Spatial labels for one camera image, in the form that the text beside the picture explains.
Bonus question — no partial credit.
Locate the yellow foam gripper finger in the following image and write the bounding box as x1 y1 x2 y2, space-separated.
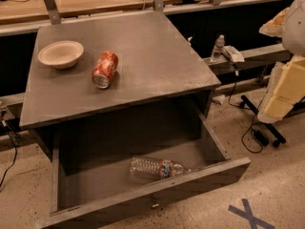
259 55 305 123

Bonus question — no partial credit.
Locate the clear plastic water bottle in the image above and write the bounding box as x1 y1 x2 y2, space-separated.
130 156 188 180

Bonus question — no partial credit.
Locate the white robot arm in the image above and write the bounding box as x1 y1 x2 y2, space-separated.
257 0 305 123

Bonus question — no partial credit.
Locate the small background water bottle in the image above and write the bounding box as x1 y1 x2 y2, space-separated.
210 34 225 62

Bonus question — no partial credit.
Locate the grey cabinet counter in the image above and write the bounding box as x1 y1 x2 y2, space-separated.
19 10 222 131

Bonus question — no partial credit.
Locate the open grey top drawer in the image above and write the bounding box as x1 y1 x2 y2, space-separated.
37 100 250 229

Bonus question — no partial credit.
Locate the black stand leg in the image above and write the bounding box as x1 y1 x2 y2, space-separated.
241 95 286 147

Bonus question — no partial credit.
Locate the folded white paper packet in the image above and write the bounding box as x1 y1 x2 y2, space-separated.
223 46 245 63

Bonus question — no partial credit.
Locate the red soda can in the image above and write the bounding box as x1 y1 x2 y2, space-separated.
91 51 118 89

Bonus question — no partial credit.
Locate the white paper bowl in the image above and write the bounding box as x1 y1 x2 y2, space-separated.
38 41 84 70

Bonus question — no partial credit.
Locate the black cable left floor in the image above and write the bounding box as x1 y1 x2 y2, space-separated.
0 121 21 189

